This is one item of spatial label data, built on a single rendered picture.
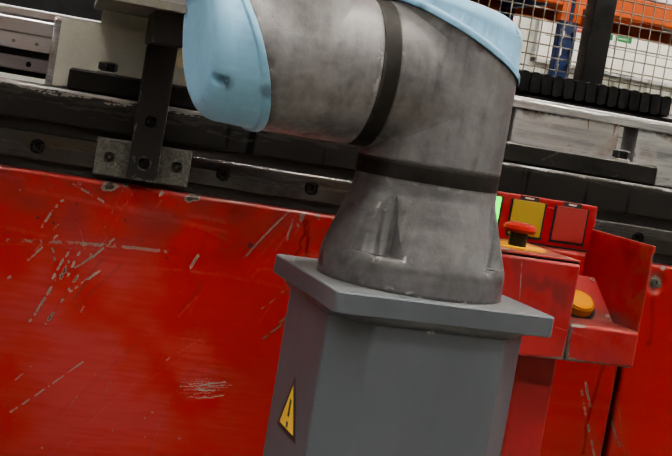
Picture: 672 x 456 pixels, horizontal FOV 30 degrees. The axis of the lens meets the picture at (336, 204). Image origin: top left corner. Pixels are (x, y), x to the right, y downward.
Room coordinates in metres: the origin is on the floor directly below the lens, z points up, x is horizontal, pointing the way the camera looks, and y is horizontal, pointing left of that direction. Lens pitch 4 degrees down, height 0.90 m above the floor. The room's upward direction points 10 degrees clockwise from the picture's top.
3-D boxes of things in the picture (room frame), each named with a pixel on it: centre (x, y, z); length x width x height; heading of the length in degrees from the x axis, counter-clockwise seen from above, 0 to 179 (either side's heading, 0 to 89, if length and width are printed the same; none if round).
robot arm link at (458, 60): (1.01, -0.06, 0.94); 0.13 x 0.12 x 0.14; 109
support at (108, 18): (1.77, 0.30, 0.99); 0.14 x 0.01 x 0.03; 103
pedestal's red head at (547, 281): (1.54, -0.27, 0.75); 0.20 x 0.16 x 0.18; 107
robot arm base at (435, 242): (1.01, -0.07, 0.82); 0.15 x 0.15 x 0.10
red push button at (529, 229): (1.52, -0.22, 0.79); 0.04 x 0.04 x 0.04
